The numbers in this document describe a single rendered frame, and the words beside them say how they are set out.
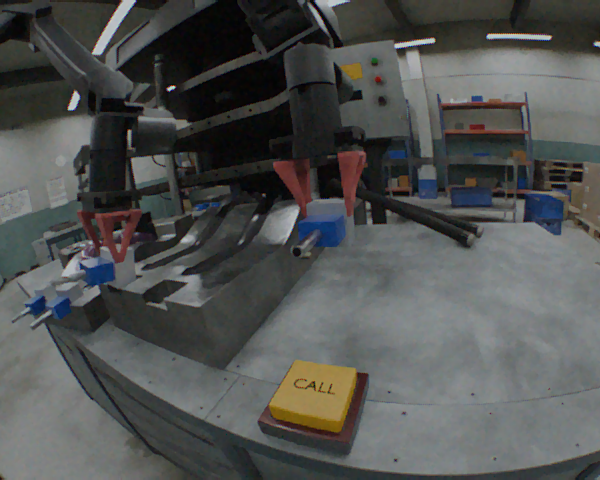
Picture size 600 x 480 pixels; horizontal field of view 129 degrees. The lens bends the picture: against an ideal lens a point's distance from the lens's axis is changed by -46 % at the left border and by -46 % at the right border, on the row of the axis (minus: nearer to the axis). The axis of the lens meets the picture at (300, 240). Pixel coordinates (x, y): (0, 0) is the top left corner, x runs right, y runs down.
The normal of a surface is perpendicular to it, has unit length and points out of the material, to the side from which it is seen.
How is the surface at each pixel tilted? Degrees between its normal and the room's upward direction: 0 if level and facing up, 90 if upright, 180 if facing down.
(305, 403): 0
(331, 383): 0
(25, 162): 90
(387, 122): 90
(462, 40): 90
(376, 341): 0
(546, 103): 90
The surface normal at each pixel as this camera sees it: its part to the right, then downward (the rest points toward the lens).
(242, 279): 0.92, -0.01
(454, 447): -0.13, -0.95
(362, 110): -0.36, 0.32
